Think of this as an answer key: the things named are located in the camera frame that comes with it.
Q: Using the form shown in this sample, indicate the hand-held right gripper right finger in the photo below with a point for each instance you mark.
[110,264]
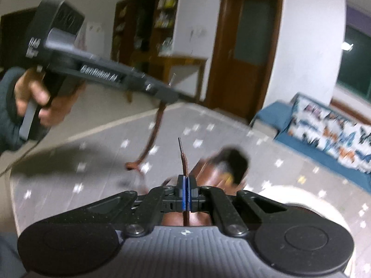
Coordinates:
[192,194]

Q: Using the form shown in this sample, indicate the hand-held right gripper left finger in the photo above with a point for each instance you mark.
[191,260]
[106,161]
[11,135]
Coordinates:
[184,192]

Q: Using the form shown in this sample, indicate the green-framed window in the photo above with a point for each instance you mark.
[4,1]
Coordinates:
[356,63]

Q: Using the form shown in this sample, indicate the brown leather shoe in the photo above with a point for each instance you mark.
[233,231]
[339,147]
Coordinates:
[211,176]

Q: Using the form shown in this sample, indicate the wooden door with glass pane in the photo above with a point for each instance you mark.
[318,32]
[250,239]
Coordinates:
[240,78]

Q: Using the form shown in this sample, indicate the person's dark clothing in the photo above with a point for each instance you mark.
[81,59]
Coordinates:
[8,257]

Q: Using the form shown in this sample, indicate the wooden side table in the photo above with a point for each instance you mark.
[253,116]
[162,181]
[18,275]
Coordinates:
[179,62]

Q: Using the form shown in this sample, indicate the person's left hand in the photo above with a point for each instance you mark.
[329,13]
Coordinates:
[58,107]

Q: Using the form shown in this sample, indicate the dark wooden door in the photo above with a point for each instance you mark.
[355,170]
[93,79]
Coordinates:
[11,40]

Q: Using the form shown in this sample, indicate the dark wooden shelf cabinet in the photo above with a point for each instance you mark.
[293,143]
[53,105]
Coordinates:
[145,20]

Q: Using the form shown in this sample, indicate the grey star-print table cover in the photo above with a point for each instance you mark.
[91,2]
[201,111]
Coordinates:
[101,139]

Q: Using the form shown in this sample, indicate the brown shoelace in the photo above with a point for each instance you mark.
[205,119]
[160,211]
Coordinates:
[184,166]

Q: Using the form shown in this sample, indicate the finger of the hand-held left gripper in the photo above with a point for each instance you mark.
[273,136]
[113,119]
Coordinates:
[171,92]

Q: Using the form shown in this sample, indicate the blue sofa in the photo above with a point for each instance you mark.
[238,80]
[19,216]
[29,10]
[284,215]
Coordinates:
[272,115]

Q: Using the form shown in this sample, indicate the white refrigerator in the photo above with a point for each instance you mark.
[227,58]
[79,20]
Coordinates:
[98,43]

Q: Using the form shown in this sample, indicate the butterfly print pillow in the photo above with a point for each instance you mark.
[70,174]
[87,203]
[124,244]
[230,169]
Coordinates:
[333,133]

